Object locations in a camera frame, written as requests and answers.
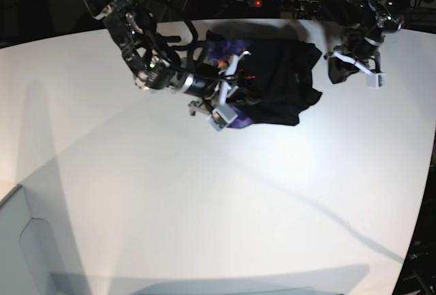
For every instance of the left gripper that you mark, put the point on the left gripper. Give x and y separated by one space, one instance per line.
342 64

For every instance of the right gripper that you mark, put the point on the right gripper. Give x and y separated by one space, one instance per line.
214 85

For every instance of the black T-shirt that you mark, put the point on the black T-shirt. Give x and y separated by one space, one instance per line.
275 80

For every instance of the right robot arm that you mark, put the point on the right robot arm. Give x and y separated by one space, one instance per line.
156 61

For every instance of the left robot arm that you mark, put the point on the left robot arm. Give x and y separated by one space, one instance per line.
358 51

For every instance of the black power strip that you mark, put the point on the black power strip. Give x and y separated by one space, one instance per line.
330 10

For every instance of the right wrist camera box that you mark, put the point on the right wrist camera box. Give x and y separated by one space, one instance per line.
221 117

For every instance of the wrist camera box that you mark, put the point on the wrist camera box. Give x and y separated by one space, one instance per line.
376 80
221 117

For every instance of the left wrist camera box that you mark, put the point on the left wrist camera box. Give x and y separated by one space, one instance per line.
376 80

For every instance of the grey table frame panel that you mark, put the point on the grey table frame panel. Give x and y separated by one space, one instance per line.
34 260

